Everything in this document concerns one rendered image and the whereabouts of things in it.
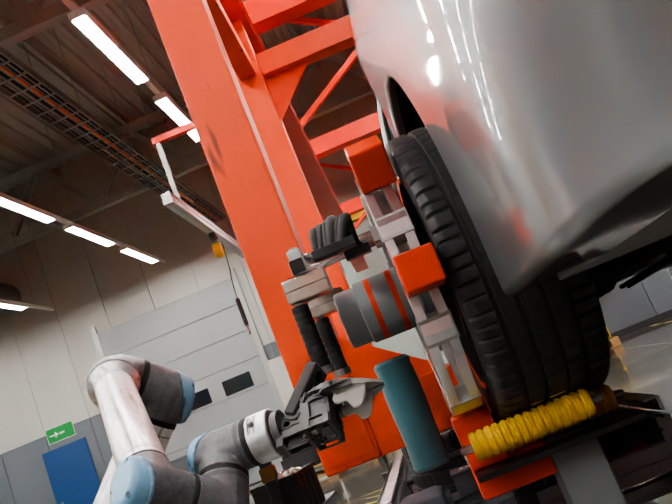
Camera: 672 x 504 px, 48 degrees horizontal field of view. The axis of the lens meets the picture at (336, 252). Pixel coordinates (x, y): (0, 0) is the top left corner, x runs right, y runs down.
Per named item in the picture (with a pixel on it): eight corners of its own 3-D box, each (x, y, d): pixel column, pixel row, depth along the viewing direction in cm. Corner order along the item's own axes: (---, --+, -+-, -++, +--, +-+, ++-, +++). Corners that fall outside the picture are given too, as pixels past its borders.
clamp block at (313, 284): (331, 288, 148) (321, 263, 149) (289, 305, 149) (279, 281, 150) (334, 291, 153) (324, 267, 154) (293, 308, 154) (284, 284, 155)
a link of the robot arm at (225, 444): (209, 500, 138) (210, 455, 146) (269, 477, 136) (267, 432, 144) (181, 475, 132) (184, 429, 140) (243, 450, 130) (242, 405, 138)
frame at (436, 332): (492, 408, 134) (376, 139, 144) (457, 421, 134) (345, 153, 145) (472, 399, 187) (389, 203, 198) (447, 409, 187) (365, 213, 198)
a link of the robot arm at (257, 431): (266, 433, 143) (241, 405, 138) (289, 424, 142) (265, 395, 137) (268, 473, 136) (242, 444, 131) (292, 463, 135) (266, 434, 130)
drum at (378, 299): (445, 312, 157) (418, 251, 160) (351, 351, 158) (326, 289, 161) (443, 317, 171) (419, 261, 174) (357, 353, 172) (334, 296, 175)
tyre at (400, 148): (566, 372, 194) (652, 400, 128) (481, 406, 195) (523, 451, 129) (465, 141, 201) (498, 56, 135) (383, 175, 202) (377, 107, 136)
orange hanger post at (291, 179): (401, 418, 390) (239, 18, 438) (366, 432, 391) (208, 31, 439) (402, 416, 409) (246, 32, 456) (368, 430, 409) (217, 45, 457)
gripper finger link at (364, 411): (394, 412, 132) (347, 431, 133) (389, 387, 136) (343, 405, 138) (387, 402, 130) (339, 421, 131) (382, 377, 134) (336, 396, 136)
